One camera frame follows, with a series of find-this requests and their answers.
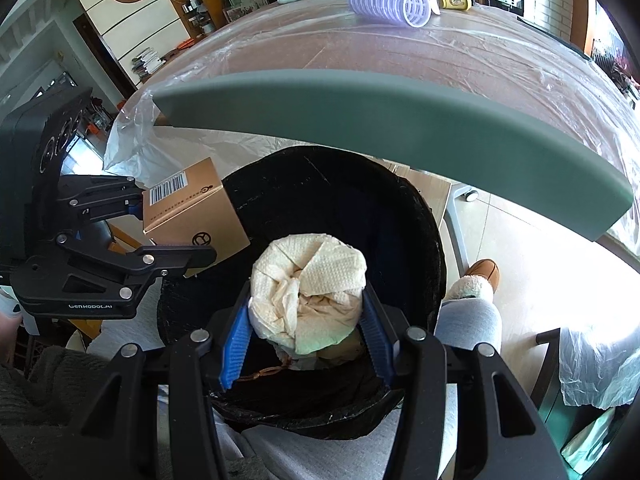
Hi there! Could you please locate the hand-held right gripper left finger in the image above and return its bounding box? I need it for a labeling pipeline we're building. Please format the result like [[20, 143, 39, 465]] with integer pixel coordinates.
[[65, 280, 253, 480]]

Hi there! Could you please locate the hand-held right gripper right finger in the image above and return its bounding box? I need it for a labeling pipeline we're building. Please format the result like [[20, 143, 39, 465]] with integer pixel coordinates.
[[359, 287, 568, 480]]

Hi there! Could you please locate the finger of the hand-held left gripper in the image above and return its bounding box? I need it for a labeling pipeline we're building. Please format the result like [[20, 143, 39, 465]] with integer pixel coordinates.
[[57, 174, 147, 225], [54, 231, 218, 281]]

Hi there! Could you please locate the brown knotted cord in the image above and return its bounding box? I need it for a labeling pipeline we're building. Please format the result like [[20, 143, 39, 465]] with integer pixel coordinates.
[[235, 364, 291, 383]]

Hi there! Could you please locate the brown cardboard box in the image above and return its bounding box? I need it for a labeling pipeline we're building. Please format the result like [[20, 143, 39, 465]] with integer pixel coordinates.
[[141, 156, 251, 278]]

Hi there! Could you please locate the cream paper napkin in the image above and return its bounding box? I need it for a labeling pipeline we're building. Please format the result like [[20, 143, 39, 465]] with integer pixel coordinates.
[[248, 232, 368, 361]]

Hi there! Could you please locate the black trash bin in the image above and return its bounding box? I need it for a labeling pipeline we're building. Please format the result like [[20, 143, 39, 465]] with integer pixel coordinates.
[[156, 145, 447, 441]]

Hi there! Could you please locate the person's left forearm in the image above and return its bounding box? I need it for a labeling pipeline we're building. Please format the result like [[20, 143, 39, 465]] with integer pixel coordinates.
[[0, 345, 91, 436]]

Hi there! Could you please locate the person's right leg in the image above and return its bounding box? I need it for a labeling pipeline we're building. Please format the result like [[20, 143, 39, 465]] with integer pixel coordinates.
[[434, 297, 502, 356]]

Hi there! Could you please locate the brown fleece-lined slipper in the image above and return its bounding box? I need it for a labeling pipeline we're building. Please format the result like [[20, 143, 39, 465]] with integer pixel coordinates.
[[457, 258, 501, 306]]

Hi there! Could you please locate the stack of magazines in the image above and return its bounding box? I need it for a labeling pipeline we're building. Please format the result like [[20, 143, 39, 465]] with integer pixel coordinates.
[[131, 47, 166, 81]]

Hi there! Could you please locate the grey table leg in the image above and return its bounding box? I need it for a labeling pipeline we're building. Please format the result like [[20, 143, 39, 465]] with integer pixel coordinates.
[[445, 180, 478, 271]]

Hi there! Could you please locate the wooden display shelf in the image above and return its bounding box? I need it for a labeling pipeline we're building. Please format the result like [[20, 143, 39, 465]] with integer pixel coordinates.
[[170, 0, 221, 36]]

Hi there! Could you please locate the white plastic sheet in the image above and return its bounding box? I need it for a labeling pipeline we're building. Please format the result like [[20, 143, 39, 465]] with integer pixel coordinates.
[[559, 327, 640, 411]]

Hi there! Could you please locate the grey-green chair backrest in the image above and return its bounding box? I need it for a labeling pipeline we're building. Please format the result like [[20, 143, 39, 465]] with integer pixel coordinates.
[[150, 71, 633, 243]]

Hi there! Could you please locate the lavender hair roller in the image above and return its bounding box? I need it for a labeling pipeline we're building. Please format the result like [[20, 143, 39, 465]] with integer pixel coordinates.
[[348, 0, 431, 28]]

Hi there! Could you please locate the black chair frame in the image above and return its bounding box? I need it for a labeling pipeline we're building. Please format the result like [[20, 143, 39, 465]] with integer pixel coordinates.
[[530, 327, 566, 411]]

